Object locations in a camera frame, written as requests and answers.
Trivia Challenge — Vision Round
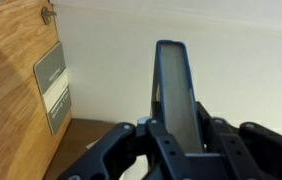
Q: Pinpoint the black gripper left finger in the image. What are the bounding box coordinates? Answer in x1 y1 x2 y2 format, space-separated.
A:
57 119 195 180

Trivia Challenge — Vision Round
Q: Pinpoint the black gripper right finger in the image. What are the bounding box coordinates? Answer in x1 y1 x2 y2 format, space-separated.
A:
196 101 282 180

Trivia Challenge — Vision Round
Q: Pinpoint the colourful blue-edged book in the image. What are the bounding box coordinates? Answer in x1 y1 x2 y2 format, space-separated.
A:
150 39 205 155

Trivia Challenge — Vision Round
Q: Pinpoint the brown cardboard box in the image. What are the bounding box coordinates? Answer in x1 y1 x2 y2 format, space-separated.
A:
44 118 122 180

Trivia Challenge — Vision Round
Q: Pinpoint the grey and white card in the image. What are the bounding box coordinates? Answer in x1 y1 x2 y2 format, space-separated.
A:
32 41 73 136

